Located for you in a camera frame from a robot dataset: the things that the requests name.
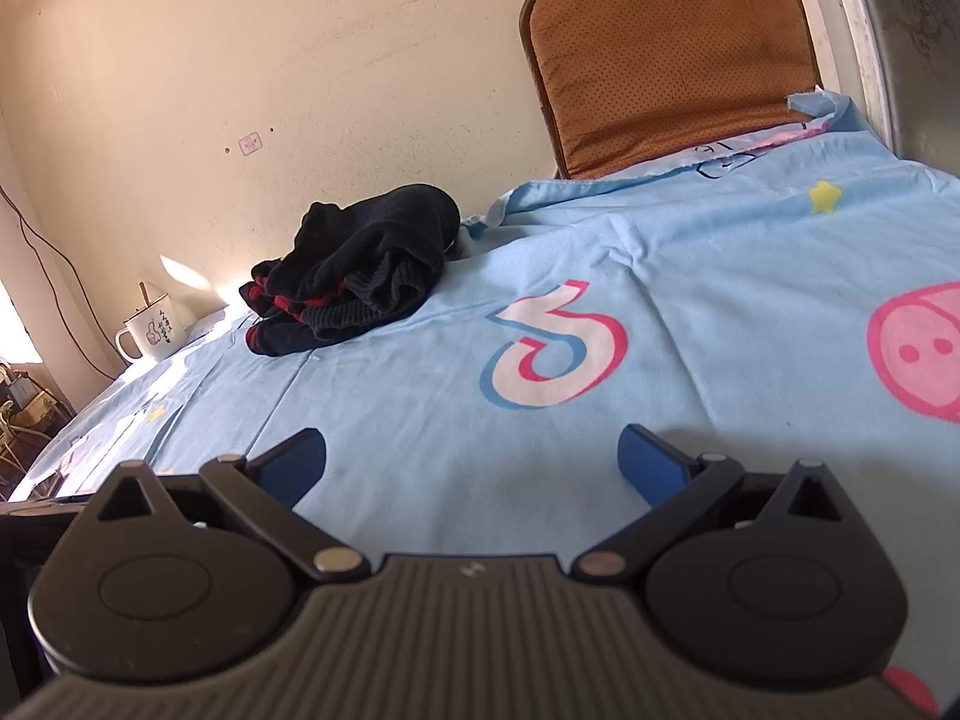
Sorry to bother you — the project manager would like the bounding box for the frosted glass window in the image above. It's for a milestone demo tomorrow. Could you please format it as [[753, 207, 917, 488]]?
[[791, 0, 960, 181]]

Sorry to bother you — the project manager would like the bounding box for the white printed mug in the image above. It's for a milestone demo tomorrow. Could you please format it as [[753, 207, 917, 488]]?
[[114, 300, 190, 362]]

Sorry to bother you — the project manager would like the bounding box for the light blue printed bed sheet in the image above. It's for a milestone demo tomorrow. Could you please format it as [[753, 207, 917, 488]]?
[[9, 88, 960, 717]]

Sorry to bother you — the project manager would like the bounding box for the yellowish clutter pile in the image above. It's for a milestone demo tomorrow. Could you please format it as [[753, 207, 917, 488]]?
[[0, 360, 72, 481]]

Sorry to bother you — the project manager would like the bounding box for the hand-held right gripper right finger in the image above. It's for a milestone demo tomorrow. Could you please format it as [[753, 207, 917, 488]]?
[[574, 424, 872, 580]]

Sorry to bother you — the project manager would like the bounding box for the brown perforated seat cushion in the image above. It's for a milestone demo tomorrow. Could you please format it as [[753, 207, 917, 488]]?
[[518, 0, 824, 181]]

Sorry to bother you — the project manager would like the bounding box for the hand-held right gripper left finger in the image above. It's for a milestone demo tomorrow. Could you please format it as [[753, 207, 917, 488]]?
[[79, 427, 370, 583]]

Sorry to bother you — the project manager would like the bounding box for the black garment with red trim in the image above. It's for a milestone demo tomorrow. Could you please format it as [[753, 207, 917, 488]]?
[[238, 184, 463, 358]]

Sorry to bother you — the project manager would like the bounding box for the brown wall cable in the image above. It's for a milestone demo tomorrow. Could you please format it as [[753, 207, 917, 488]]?
[[0, 184, 125, 380]]

